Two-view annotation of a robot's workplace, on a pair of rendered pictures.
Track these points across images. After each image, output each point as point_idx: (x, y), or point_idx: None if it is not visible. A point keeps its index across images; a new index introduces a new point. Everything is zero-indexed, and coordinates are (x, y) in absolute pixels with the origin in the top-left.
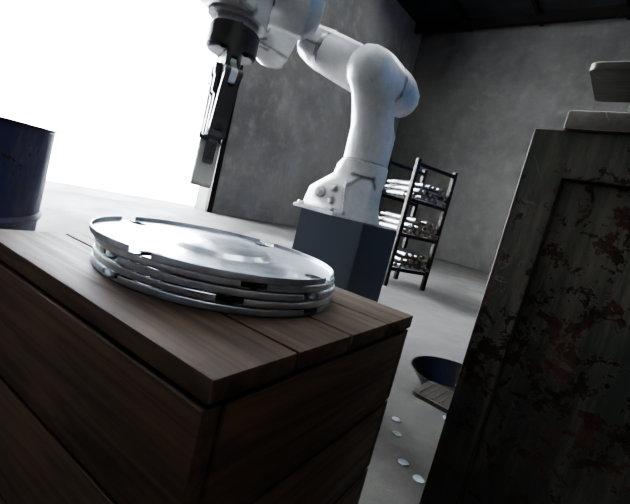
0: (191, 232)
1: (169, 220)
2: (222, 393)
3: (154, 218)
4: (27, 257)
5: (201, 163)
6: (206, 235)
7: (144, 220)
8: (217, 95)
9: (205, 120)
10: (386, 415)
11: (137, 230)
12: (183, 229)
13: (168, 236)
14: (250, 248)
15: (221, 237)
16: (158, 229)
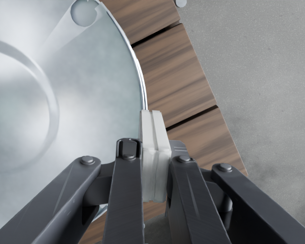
0: (88, 95)
1: (136, 69)
2: None
3: (126, 43)
4: None
5: (139, 137)
6: (38, 106)
7: (116, 26)
8: (10, 233)
9: (183, 187)
10: None
11: (12, 3)
12: (105, 86)
13: None
14: None
15: (46, 129)
16: (58, 40)
